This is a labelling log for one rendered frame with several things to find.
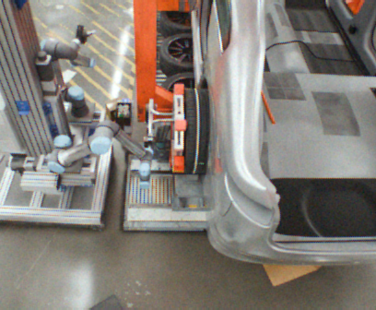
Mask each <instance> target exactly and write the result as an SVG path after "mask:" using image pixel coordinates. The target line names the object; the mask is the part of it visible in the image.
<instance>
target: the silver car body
mask: <svg viewBox="0 0 376 310"><path fill-rule="evenodd" d="M194 1H195V7H194V11H192V12H191V25H192V33H193V41H194V84H195V88H196V89H200V84H201V81H202V80H203V77H206V81H207V84H208V94H209V109H210V127H209V143H208V161H207V167H206V179H205V182H204V185H203V188H204V196H205V204H206V228H207V238H208V240H209V242H210V244H211V245H212V246H213V247H214V248H215V249H216V250H217V251H218V252H220V253H221V254H222V255H225V256H229V257H231V258H234V259H239V260H240V261H247V262H250V263H259V264H265V265H279V266H321V265H354V264H376V49H375V47H374V42H373V33H374V31H375V27H376V0H364V3H363V4H362V6H361V7H360V10H359V11H358V13H357V14H354V13H353V12H352V10H350V8H349V6H348V4H347V3H346V1H345V0H194Z"/></svg>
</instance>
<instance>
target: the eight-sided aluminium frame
mask: <svg viewBox="0 0 376 310"><path fill-rule="evenodd" d="M182 100H183V97H182V95H174V96H173V105H172V111H174V123H175V121H176V120H184V114H183V105H182ZM177 102H178V106H180V107H181V114H178V112H177ZM182 141H183V131H181V135H180V138H177V131H175V129H174V139H172V140H171V163H172V167H174V156H182V151H183V142H182Z"/></svg>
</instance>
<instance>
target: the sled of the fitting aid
mask: <svg viewBox="0 0 376 310"><path fill-rule="evenodd" d="M171 211H199V212H206V204H205V198H204V197H176V192H175V174H172V175H171Z"/></svg>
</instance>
